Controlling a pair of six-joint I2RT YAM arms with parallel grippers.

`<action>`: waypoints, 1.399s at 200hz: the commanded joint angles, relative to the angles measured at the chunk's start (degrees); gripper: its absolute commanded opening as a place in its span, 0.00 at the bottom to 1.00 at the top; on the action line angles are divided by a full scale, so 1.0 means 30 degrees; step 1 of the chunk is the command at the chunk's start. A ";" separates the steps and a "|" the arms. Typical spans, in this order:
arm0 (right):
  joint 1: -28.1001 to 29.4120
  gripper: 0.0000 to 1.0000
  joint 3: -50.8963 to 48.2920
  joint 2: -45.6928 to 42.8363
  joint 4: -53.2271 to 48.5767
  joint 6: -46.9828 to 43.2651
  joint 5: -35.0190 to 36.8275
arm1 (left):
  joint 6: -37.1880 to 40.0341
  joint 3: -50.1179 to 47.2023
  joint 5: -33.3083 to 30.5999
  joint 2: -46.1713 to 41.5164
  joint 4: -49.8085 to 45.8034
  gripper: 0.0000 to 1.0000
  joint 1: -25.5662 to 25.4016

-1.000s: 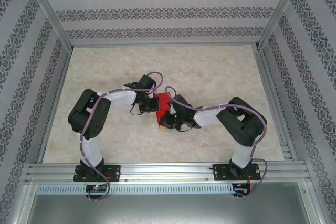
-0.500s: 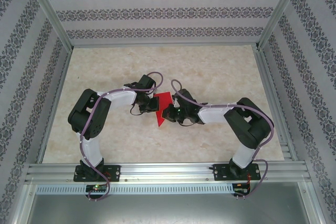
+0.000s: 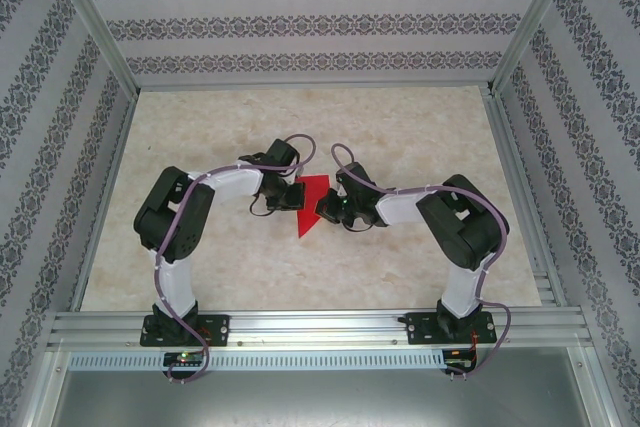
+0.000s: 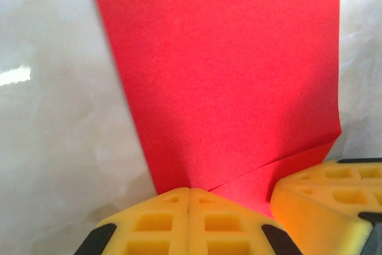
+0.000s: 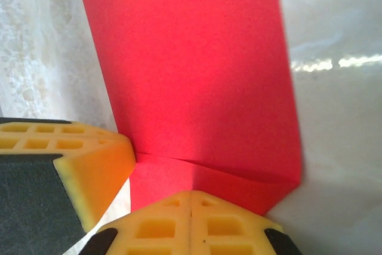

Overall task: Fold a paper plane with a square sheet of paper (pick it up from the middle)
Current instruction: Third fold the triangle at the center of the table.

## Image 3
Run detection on aluminium mounting rail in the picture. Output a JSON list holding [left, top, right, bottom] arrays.
[[47, 310, 586, 349]]

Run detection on slotted grey cable duct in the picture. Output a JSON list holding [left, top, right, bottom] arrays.
[[67, 350, 476, 371]]

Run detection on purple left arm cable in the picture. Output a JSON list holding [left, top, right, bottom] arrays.
[[154, 133, 319, 386]]

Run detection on slanted aluminium frame post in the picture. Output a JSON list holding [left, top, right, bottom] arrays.
[[485, 0, 587, 97], [42, 0, 141, 98]]

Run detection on aluminium frame cross beam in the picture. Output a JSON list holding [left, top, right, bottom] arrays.
[[134, 79, 494, 92]]

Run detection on red square paper sheet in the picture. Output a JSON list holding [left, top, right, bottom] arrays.
[[294, 174, 332, 239]]

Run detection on grey metal sheet panel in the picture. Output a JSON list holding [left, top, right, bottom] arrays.
[[49, 369, 606, 427]]

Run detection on small controller board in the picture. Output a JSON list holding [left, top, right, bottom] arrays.
[[443, 349, 476, 368], [163, 351, 206, 368]]

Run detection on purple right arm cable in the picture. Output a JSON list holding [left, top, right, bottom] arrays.
[[328, 142, 512, 383]]

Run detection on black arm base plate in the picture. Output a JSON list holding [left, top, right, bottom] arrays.
[[405, 310, 499, 346], [139, 314, 231, 348]]

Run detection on aluminium table side rail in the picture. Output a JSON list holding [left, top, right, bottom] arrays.
[[482, 88, 571, 309], [69, 91, 140, 313]]

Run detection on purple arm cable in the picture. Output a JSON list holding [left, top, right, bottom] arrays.
[[328, 142, 512, 383], [154, 133, 319, 386]]

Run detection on thin black cable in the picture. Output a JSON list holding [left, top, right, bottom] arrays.
[[248, 195, 275, 219], [343, 216, 377, 234]]

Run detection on short aluminium frame strut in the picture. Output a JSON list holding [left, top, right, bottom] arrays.
[[17, 346, 71, 427], [569, 346, 626, 427]]

